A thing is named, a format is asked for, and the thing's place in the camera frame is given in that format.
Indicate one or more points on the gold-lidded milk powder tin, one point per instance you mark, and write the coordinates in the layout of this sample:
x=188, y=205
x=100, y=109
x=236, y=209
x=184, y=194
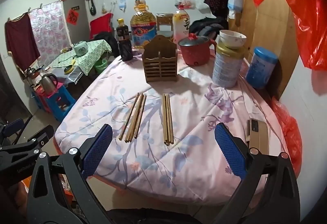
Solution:
x=226, y=68

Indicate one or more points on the red plastic bag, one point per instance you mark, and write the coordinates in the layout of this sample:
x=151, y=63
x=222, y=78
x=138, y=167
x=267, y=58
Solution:
x=306, y=22
x=288, y=134

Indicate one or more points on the red door decoration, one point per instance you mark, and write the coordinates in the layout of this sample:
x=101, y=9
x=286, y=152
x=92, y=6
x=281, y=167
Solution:
x=72, y=17

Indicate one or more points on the black hanging bag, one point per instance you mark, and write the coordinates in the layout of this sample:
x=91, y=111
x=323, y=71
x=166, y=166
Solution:
x=92, y=8

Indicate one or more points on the white bowl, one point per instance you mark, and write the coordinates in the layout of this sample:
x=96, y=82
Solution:
x=231, y=40

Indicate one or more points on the red cloth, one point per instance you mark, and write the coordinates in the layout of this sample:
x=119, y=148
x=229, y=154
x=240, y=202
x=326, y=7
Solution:
x=101, y=26

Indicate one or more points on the wooden panel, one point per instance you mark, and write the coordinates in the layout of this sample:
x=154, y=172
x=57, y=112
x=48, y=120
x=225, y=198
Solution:
x=265, y=29

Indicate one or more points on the dark soy sauce bottle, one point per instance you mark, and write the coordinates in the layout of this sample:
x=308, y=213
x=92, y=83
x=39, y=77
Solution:
x=124, y=45

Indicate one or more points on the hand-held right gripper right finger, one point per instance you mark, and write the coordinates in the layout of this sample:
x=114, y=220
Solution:
x=228, y=152

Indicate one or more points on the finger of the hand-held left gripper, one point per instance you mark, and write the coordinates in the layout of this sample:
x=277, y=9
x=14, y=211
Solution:
x=38, y=138
x=14, y=128

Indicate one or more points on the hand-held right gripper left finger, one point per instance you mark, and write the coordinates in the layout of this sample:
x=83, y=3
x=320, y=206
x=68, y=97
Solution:
x=98, y=152

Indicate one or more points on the steel kettle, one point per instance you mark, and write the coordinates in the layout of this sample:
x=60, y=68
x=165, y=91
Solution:
x=47, y=84

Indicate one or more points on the blue white small bag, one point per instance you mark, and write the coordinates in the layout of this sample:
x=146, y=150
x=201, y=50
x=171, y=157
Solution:
x=122, y=3

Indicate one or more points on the green bucket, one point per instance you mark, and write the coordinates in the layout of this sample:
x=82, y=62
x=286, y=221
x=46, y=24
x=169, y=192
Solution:
x=101, y=67

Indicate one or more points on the green rice cooker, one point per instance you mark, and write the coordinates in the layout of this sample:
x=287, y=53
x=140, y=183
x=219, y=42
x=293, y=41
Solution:
x=81, y=50

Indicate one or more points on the dark padded jacket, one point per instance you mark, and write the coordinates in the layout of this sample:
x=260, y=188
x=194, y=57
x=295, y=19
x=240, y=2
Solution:
x=207, y=26

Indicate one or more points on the wooden chopstick holder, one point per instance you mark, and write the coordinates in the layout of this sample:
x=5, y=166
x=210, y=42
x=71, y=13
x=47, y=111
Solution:
x=161, y=65

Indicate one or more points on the white bottle with red cap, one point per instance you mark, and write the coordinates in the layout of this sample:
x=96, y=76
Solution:
x=180, y=26

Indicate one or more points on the maroon cloth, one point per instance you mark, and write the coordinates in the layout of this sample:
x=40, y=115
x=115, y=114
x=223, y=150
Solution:
x=20, y=40

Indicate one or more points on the red electric pot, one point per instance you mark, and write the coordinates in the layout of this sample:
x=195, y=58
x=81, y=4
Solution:
x=194, y=52

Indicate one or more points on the pink floral blanket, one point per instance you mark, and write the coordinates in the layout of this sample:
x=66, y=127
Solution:
x=194, y=116

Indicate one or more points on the green floral tablecloth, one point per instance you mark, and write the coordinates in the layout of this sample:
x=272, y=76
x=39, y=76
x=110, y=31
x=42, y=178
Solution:
x=94, y=47

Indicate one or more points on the blue-lidded canister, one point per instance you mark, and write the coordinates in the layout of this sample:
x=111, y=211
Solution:
x=260, y=68

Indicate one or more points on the pink floral curtain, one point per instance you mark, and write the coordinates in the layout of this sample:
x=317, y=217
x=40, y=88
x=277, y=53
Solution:
x=48, y=32

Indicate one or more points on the black jacket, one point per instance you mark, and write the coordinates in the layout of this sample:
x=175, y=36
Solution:
x=107, y=38

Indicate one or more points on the yellow cooking oil bottle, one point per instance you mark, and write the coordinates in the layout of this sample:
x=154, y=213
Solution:
x=143, y=31

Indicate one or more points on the small clear bag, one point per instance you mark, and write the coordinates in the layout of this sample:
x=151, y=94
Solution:
x=104, y=9

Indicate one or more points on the blue plastic stool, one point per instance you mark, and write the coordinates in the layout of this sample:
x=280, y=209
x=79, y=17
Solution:
x=57, y=95

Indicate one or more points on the white plastic bag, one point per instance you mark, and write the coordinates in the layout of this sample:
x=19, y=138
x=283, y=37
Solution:
x=200, y=3

